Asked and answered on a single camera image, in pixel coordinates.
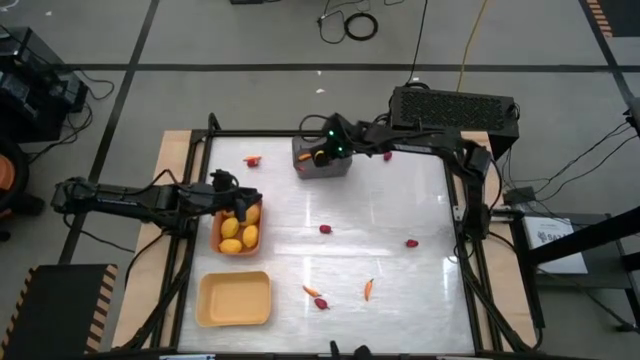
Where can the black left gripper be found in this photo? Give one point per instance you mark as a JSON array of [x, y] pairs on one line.
[[245, 196]]

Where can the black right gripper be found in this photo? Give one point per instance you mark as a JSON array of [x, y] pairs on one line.
[[336, 137]]

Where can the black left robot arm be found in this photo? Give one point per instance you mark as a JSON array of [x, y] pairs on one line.
[[125, 197]]

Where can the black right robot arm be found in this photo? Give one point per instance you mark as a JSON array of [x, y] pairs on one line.
[[415, 145]]

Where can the grey plastic basket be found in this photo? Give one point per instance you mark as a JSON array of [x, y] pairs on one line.
[[332, 170]]

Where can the orange plastic basket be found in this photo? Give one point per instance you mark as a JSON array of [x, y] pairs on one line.
[[215, 235]]

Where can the small dark red pepper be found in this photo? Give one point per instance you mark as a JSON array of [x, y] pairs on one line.
[[387, 156], [325, 229], [321, 303], [252, 164], [411, 243]]

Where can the yellow plastic tray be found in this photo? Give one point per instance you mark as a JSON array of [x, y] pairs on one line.
[[232, 300]]

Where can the light wooden base board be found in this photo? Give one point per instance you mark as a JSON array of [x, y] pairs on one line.
[[150, 280]]

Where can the black perforated computer case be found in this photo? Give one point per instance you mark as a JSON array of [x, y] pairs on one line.
[[450, 110]]

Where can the black power brick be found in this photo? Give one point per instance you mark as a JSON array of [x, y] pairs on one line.
[[245, 1], [520, 195]]

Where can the black hazard-striped floor mat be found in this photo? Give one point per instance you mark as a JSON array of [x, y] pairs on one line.
[[620, 15], [55, 310]]

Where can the black equipment rack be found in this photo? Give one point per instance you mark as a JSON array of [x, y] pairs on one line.
[[30, 100]]

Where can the black orange floor equipment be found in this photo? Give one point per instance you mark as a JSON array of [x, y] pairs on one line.
[[5, 172]]

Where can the white printed sign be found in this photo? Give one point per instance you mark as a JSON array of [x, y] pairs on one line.
[[542, 245]]

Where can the black metal beam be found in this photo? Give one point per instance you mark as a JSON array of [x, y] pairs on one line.
[[600, 232]]

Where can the dark grey side table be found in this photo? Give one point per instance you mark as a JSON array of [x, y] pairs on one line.
[[600, 275]]

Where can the black metal table frame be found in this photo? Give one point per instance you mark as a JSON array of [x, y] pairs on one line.
[[260, 133]]

